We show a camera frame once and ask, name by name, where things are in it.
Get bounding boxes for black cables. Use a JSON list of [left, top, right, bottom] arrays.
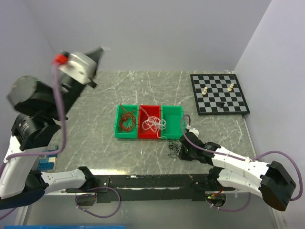
[[166, 140, 182, 160]]

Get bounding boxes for green plastic bin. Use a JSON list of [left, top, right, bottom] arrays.
[[114, 104, 139, 139], [161, 105, 183, 140]]

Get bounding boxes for white cables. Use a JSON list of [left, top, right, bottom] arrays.
[[141, 116, 168, 141]]

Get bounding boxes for red plastic bin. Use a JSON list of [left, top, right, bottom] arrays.
[[138, 105, 161, 139]]

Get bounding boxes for red cables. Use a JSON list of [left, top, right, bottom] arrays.
[[118, 104, 138, 133]]

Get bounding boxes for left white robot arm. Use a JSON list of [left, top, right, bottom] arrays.
[[0, 47, 104, 209]]

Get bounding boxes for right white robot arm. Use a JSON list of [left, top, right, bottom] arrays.
[[179, 131, 296, 211]]

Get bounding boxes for white chess piece left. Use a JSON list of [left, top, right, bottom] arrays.
[[202, 87, 207, 95]]

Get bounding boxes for black grey chessboard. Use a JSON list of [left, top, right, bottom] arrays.
[[190, 74, 250, 115]]

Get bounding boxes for blue white toy bricks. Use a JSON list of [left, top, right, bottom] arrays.
[[38, 144, 59, 171]]

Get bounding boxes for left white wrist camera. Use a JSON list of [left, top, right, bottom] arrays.
[[52, 52, 97, 85]]

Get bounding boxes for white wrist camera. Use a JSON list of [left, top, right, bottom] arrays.
[[187, 127, 199, 137], [52, 52, 97, 85]]

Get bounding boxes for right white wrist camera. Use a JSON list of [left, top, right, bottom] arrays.
[[187, 127, 199, 137]]

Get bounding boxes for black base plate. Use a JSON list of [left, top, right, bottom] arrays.
[[65, 173, 236, 204]]

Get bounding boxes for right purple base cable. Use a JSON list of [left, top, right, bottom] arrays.
[[206, 193, 253, 213]]

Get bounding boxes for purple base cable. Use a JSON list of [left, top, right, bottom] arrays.
[[206, 193, 253, 213], [75, 186, 122, 217]]

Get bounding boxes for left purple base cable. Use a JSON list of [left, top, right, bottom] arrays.
[[75, 186, 122, 217]]

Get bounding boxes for aluminium rail frame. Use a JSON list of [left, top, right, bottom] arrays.
[[14, 186, 96, 226]]

